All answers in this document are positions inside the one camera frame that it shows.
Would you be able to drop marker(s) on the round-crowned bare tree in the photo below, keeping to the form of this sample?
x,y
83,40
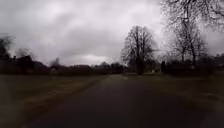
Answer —
x,y
138,50

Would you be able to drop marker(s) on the dark asphalt road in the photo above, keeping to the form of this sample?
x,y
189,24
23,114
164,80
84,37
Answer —
x,y
116,106

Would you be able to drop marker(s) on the dark line of trees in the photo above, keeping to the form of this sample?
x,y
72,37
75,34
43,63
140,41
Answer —
x,y
66,69

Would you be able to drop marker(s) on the dry grass verge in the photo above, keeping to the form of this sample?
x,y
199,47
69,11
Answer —
x,y
186,83

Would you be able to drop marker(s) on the brownish grass field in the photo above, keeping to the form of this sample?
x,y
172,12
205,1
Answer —
x,y
40,90

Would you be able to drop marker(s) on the large bare tree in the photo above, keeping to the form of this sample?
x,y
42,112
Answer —
x,y
186,36

